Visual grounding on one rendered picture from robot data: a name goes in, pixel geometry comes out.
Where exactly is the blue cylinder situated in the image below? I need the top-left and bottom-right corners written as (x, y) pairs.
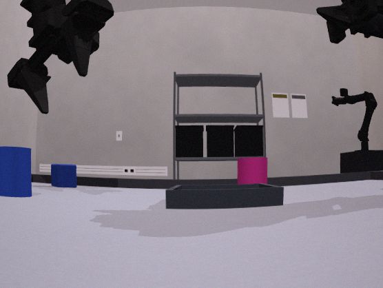
top-left (0, 147), bottom-right (32, 197)

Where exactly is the blue cube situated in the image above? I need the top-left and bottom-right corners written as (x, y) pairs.
top-left (51, 164), bottom-right (77, 187)

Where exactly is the magenta cylinder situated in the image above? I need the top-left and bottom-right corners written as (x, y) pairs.
top-left (238, 157), bottom-right (267, 184)

